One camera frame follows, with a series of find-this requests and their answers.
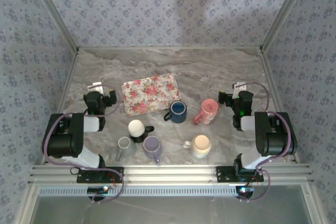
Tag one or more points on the pink mug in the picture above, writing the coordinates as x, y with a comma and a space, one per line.
208, 111

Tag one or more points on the black and white mug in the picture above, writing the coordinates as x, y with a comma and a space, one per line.
136, 128

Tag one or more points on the dark blue mug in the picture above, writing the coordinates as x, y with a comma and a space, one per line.
178, 108

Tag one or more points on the cream mug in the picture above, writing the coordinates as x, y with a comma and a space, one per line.
200, 145

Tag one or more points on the purple mug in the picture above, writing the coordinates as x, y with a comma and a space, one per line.
152, 146

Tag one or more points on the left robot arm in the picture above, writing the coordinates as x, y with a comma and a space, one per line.
63, 140

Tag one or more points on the grey mug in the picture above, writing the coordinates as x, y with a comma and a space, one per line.
130, 150

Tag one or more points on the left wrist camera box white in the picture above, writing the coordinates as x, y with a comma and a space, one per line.
95, 86

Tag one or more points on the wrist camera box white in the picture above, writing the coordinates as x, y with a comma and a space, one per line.
95, 86
240, 85

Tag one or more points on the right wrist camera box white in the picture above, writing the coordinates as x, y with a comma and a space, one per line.
240, 85

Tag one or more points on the aluminium side rail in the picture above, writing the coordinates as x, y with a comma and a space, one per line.
66, 82
271, 82

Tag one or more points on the aluminium rear rail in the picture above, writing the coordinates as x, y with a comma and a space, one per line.
170, 48

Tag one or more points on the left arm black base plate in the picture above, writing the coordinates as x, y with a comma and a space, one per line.
115, 172

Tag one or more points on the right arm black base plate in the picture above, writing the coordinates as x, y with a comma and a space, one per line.
223, 175

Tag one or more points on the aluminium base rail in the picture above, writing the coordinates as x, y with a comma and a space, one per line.
170, 174

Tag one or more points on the aluminium corner post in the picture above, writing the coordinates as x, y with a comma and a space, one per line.
285, 11
55, 11

